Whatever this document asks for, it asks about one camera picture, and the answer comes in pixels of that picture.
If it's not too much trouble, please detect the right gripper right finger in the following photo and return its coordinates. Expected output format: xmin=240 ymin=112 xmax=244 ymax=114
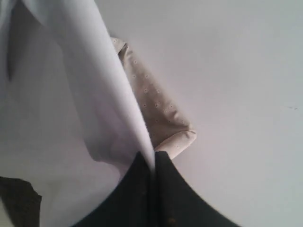
xmin=155 ymin=151 xmax=238 ymax=227

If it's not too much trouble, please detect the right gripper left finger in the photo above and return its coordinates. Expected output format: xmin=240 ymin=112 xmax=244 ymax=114
xmin=74 ymin=152 xmax=150 ymax=227

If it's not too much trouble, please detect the white t-shirt red print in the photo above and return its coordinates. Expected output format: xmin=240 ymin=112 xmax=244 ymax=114
xmin=0 ymin=0 xmax=155 ymax=227

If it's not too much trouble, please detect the beige dotted basket liner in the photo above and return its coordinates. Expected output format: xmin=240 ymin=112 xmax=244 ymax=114
xmin=111 ymin=37 xmax=197 ymax=159

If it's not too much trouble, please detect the dark red wicker basket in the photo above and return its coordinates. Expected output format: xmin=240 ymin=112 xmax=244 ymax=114
xmin=0 ymin=177 xmax=42 ymax=227

